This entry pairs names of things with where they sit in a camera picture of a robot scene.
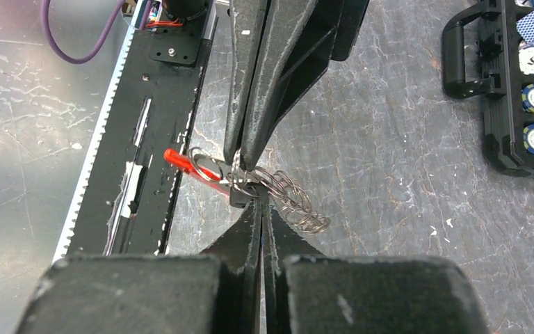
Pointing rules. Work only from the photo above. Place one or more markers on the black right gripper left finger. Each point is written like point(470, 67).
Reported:
point(216, 291)

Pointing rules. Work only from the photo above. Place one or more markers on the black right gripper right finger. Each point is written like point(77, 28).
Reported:
point(307, 292)

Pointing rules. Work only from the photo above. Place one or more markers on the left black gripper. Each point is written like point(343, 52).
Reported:
point(280, 50)

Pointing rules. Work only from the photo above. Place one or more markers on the black-headed silver key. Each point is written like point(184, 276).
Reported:
point(240, 198)

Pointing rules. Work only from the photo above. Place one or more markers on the black poker chip case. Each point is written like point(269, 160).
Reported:
point(480, 56)

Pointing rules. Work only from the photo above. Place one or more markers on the white slotted cable duct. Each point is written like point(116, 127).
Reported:
point(70, 221)

